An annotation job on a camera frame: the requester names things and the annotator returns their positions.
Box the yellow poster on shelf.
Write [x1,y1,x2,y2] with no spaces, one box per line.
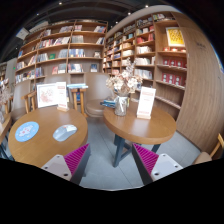
[166,27,185,47]

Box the stack of books on table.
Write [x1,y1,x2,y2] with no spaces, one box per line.
[100,99,116,108]

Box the wooden chair centre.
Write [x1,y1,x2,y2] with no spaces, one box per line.
[70,88,88,117]

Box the framed white picture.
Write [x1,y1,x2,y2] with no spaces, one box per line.
[37,84,57,108]

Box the curved wooden bookshelf right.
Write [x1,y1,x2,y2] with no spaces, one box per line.
[103,11,187,119]

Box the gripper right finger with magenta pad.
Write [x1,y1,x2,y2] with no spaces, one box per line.
[132,143,182,185]

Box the wooden chair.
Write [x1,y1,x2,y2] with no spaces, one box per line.
[70,88,88,117]
[21,91,37,113]

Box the white red sign left table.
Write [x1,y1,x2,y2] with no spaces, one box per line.
[56,82,69,111]

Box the glass vase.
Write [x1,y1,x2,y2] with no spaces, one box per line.
[115,96,128,116]

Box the round wooden table right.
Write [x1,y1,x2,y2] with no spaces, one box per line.
[103,102,176,167]

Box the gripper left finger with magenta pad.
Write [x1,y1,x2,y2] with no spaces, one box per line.
[42,144,91,185]

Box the white sign on wooden stand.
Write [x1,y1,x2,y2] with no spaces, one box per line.
[137,87,156,119]

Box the grey computer mouse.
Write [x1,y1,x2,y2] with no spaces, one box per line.
[53,124,77,142]

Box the beige upholstered bench seat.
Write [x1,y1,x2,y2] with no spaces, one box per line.
[84,72,112,117]

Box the round blue mouse pad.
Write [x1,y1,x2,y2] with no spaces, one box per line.
[15,121,39,142]

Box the tall wooden bookshelf left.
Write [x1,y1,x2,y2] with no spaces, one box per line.
[15,19,108,83]

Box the round wooden table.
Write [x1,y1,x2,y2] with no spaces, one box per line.
[103,102,176,167]
[8,106,88,168]

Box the wooden chair left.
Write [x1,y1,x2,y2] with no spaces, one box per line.
[21,91,37,113]

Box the dried flower bouquet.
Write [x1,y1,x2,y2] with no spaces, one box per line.
[106,58,142,95]

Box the round wooden table left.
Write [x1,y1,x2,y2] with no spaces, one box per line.
[8,106,88,168]

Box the wooden chair right edge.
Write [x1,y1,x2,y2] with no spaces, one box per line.
[192,133,224,166]

